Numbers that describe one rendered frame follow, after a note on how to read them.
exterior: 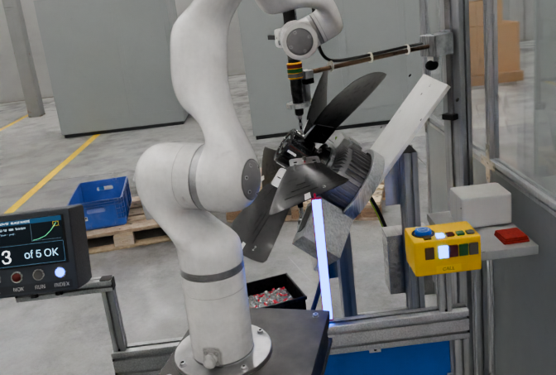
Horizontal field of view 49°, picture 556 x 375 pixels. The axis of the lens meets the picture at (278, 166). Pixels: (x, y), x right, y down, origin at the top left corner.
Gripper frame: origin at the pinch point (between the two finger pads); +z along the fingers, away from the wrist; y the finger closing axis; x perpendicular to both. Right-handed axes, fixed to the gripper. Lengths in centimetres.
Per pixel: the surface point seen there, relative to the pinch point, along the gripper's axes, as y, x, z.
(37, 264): -66, -42, -43
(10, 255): -72, -39, -42
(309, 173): 0.1, -37.7, -11.0
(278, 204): -9.4, -42.2, -21.2
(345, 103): 13.5, -21.6, 1.4
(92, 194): -161, -132, 310
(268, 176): -12, -50, 31
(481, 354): 54, -116, 9
